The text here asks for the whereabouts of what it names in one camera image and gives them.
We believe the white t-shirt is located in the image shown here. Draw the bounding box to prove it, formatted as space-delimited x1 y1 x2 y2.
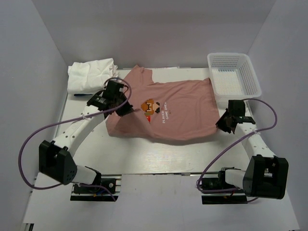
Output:
67 58 118 94

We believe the pink printed t-shirt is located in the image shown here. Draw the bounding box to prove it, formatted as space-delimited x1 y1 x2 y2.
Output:
106 66 219 141

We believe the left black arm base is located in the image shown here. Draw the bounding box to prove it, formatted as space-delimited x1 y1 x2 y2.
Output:
70 175 122 202

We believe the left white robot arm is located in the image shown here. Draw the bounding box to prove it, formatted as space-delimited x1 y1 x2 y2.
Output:
39 77 133 192

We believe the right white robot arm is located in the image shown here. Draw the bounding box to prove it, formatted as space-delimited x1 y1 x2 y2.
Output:
216 100 289 199

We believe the white plastic mesh basket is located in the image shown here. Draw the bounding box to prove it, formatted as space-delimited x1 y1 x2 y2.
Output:
207 52 262 103

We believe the blue folded t-shirt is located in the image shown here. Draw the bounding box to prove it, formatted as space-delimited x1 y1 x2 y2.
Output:
73 93 93 97

